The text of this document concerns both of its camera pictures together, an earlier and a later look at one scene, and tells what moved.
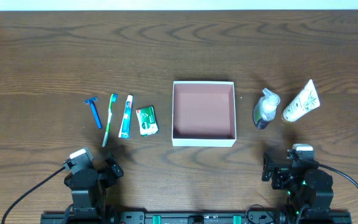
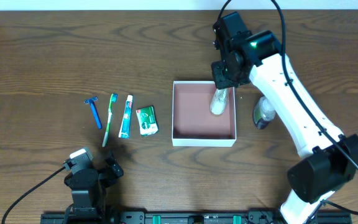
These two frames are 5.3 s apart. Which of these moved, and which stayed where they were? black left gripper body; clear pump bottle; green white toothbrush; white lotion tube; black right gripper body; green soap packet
Moved: black right gripper body; white lotion tube
Stayed: green white toothbrush; green soap packet; black left gripper body; clear pump bottle
